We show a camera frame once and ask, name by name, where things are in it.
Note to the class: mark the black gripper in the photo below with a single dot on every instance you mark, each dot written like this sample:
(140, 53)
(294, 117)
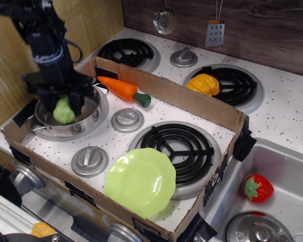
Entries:
(56, 76)

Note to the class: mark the light green toy broccoli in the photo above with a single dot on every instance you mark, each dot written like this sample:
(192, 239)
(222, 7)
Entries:
(63, 112)

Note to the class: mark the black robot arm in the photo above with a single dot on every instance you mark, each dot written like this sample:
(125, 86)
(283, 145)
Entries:
(41, 28)

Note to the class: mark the small steel pan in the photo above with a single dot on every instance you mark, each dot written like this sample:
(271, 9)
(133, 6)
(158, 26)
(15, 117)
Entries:
(91, 112)

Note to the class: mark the orange toy carrot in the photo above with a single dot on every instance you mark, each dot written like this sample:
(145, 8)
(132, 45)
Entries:
(125, 90)

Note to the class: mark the lower middle silver knob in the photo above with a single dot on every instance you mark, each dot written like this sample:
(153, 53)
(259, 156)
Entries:
(90, 161)

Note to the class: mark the silver knob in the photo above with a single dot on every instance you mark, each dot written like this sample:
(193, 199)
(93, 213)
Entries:
(184, 58)
(127, 120)
(90, 161)

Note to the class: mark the upper middle silver knob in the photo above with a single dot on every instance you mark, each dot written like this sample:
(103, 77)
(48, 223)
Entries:
(127, 120)

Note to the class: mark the back left black burner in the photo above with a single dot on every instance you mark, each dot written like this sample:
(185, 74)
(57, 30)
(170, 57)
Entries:
(132, 52)

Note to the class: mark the black burner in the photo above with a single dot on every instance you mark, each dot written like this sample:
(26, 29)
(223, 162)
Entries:
(193, 152)
(238, 87)
(132, 52)

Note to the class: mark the front left oven knob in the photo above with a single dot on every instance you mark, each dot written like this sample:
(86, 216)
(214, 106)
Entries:
(26, 180)

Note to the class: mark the oven knob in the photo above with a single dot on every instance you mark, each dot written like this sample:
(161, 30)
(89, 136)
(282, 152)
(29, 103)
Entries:
(120, 233)
(26, 180)

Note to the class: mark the light green plastic plate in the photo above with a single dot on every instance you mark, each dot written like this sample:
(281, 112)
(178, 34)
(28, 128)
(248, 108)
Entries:
(143, 181)

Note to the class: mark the back silver knob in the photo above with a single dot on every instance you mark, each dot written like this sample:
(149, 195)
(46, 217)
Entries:
(184, 58)

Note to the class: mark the hanging metal skimmer ladle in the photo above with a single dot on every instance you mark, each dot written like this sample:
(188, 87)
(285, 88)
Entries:
(165, 20)

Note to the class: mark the orange object bottom left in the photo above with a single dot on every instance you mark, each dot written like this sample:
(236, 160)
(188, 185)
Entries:
(42, 229)

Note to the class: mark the yellow toy squash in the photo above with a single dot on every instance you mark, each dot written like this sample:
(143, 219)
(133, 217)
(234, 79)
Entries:
(204, 84)

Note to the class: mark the front centre oven knob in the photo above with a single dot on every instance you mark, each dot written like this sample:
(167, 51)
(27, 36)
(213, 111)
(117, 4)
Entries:
(120, 233)

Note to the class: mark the front right black burner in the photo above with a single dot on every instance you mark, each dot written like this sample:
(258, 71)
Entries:
(193, 152)

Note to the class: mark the brown cardboard fence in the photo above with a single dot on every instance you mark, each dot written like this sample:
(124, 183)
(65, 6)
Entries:
(173, 102)

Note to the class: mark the hanging metal spatula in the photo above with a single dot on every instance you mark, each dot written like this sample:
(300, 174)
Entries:
(216, 28)

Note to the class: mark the back right black burner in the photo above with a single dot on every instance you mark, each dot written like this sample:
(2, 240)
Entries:
(238, 87)

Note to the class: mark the red toy strawberry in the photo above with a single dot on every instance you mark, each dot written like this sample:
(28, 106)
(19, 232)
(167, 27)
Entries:
(257, 188)

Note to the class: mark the steel pot lid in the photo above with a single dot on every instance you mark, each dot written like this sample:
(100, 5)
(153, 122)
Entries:
(256, 226)

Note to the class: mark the steel sink basin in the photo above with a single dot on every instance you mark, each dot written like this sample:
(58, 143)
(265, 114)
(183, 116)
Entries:
(282, 167)

